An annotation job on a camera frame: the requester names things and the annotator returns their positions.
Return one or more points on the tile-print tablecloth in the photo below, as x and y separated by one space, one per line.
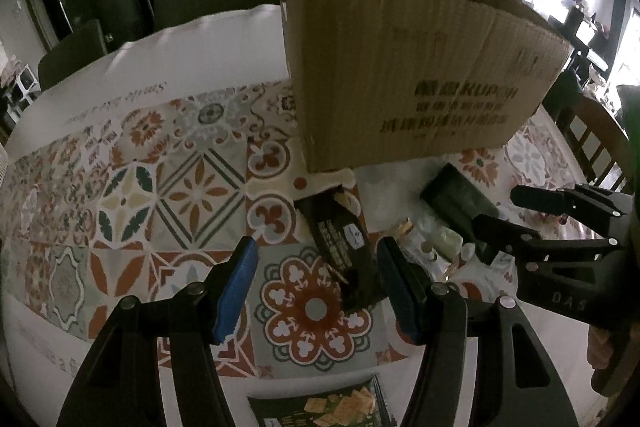
190 192

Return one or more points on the green cracker packet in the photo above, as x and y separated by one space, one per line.
325 407

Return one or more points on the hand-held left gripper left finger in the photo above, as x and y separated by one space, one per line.
235 292

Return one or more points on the brown cardboard box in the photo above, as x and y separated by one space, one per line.
400 82

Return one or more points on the person's right hand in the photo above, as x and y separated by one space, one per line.
600 347

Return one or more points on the brown wooden chair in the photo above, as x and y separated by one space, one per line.
595 142

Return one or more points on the dark green snack packet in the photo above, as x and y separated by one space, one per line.
455 202

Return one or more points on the white shelf unit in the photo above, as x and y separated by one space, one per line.
22 87

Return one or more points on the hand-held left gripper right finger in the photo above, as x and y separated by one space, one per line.
402 292

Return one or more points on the clear bag of small bottles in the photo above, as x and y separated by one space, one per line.
440 242

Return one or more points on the dark green garment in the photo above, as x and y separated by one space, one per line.
565 92

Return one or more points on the black snack packet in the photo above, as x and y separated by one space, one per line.
340 247

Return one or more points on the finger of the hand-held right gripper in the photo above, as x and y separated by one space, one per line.
510 237
550 202

